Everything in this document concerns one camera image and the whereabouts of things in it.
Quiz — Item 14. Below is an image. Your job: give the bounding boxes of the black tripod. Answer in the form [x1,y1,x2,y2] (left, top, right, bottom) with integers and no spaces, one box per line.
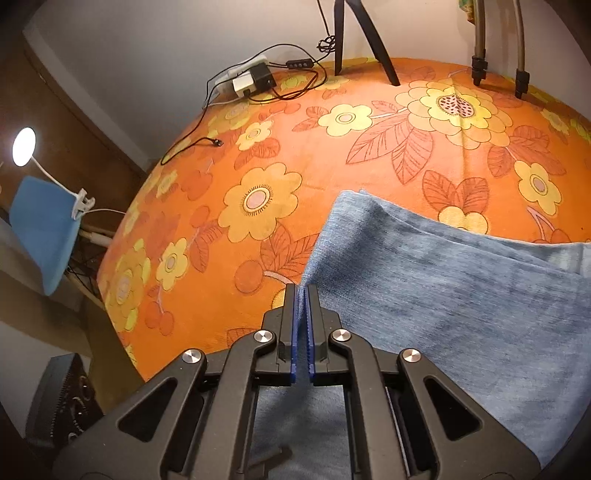
[333,0,400,86]

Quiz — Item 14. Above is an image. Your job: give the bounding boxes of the blue chair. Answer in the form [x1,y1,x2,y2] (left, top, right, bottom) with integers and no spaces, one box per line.
[9,175,81,296]

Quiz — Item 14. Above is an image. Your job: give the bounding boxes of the orange floral tablecloth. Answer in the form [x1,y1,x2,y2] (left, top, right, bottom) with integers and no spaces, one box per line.
[97,56,591,381]

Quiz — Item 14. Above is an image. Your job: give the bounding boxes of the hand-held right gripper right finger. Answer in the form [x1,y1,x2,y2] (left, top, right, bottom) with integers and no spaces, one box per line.
[307,284,541,480]

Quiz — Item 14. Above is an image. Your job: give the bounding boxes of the tan legged tripod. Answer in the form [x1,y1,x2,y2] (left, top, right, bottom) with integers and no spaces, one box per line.
[471,0,530,97]

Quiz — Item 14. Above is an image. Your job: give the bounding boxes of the black cable with inline switch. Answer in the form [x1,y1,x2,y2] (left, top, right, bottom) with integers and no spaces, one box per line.
[249,44,335,103]

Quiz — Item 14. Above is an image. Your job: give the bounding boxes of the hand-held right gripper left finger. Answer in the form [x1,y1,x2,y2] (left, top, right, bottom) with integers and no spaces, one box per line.
[53,284,298,480]

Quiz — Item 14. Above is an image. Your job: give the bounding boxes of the white power strip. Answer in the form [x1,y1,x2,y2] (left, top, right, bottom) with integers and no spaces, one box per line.
[215,54,269,90]

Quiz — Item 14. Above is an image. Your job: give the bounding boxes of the blue denim pants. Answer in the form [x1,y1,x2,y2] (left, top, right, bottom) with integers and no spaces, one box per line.
[252,189,591,480]

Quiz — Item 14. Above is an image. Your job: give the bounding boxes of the black cable with loose plug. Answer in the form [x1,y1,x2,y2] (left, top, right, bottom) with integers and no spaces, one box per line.
[161,136,223,166]

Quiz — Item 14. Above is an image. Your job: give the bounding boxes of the black appliance with knobs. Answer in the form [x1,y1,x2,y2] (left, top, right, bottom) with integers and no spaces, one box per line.
[25,353,105,450]

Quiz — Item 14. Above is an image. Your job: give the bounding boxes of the white clip lamp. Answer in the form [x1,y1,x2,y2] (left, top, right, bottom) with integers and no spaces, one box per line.
[11,128,125,217]

